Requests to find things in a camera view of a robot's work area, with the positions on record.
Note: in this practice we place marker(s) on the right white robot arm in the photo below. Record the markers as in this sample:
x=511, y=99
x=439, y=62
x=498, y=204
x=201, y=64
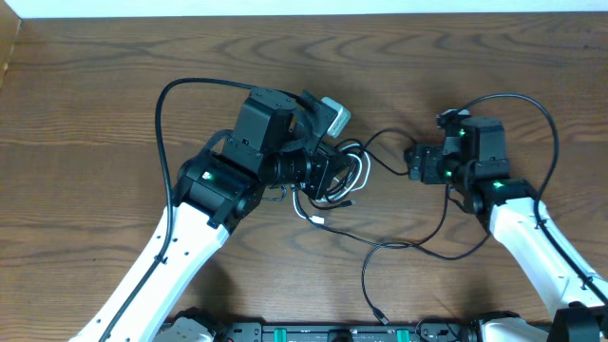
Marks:
x=473, y=160

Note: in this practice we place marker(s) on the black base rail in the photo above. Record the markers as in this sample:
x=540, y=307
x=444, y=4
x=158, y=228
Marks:
x=197, y=325

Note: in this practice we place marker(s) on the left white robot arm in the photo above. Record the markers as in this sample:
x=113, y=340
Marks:
x=277, y=140

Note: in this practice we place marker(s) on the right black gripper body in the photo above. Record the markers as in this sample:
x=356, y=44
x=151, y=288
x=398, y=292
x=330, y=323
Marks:
x=429, y=158

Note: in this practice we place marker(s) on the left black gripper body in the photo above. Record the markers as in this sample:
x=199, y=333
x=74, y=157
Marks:
x=321, y=172

